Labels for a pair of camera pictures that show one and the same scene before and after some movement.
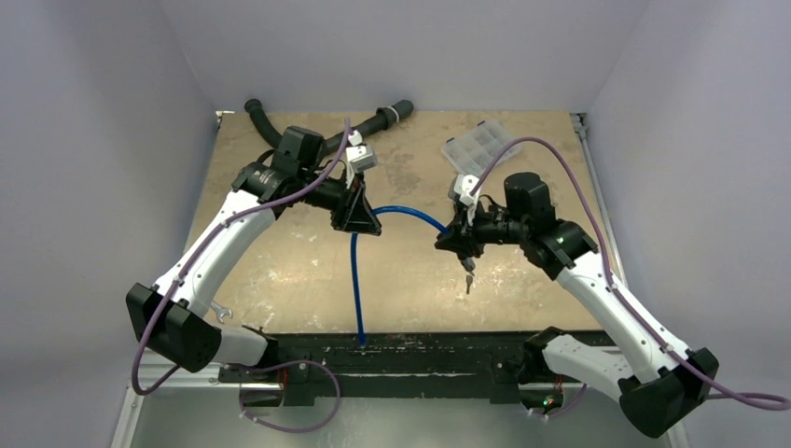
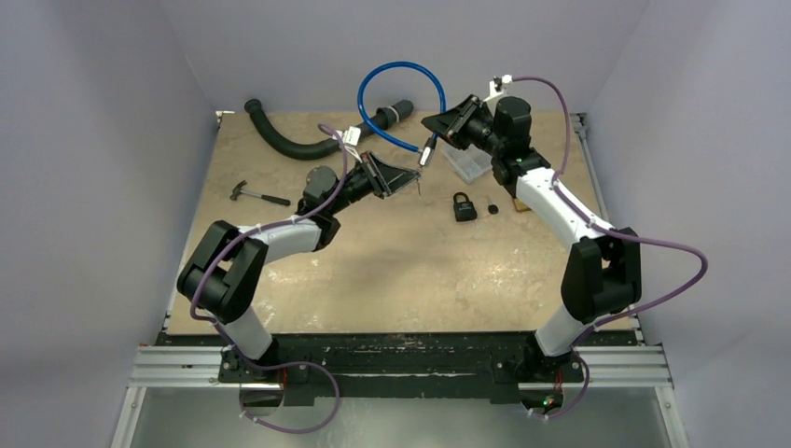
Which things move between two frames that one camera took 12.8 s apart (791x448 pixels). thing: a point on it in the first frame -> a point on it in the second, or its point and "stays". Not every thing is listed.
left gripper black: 353,211 -> 385,179
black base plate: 305,366 stays
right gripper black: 465,231 -> 462,122
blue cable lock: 378,209 -> 427,151
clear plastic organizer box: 475,151 stays
